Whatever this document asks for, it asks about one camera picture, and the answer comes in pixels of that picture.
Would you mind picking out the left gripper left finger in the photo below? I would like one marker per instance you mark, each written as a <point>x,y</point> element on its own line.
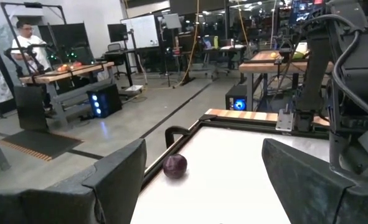
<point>78,199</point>

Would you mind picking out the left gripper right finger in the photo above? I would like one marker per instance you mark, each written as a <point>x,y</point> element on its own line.
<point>311,193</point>

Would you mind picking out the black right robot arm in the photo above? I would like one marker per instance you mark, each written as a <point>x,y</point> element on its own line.
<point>314,77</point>

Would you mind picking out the neighbouring black robot arm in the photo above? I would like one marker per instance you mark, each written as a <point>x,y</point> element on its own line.
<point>31,57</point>

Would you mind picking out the black mat orange edge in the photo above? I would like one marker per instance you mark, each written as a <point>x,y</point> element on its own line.
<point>40,144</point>

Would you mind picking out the computer tower blue lights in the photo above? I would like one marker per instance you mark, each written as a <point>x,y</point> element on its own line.
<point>104,101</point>

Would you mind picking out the black upright panel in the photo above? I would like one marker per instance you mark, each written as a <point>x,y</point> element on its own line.
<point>31,109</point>

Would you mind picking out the purple onion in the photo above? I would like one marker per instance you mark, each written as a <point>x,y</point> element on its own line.
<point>175,166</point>

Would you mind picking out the computer tower blue fan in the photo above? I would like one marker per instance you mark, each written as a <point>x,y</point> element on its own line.
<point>237,99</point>

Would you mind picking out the white box on floor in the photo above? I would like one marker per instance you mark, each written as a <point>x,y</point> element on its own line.
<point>134,89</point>

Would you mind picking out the neighbouring wooden robot table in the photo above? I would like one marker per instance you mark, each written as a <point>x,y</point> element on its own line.
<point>65,73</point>

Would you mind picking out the distant wooden table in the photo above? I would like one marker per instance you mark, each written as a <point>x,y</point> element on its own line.
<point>264,63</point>

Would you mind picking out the black office chair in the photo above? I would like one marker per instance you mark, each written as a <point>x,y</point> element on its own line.
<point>115,57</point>

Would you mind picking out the person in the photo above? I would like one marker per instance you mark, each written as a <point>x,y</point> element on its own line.
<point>31,46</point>

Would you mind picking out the black monitor on stand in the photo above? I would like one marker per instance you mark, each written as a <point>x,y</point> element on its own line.
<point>117,32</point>

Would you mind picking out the whiteboard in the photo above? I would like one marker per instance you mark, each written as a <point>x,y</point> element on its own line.
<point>140,31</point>

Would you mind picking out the grey metal base plate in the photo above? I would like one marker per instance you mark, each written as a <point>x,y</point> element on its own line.
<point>284,121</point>

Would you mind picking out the black aluminium table frame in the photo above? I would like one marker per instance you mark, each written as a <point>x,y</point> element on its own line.
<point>233,124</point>

